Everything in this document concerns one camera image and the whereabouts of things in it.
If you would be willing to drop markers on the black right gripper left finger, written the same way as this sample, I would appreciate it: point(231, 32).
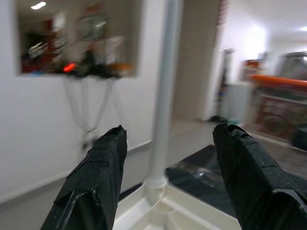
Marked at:
point(96, 179)

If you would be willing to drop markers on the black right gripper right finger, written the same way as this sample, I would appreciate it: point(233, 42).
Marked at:
point(259, 187)

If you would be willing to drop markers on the white plastic table leg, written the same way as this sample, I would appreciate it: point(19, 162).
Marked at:
point(163, 95)

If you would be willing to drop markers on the black floor power strip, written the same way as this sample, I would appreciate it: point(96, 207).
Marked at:
point(220, 119)

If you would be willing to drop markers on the white plastic table top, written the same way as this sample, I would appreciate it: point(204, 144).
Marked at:
point(168, 215)

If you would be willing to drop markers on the white appliance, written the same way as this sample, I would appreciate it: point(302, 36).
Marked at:
point(237, 100)

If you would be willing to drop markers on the orange lidded storage box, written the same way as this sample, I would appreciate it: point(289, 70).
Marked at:
point(275, 80)

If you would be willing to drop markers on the black wifi router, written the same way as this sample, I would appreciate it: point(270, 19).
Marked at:
point(96, 69)

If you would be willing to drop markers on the small blue object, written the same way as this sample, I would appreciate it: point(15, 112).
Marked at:
point(38, 73)

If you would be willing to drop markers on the dark glossy bag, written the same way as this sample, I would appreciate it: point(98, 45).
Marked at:
point(292, 64)

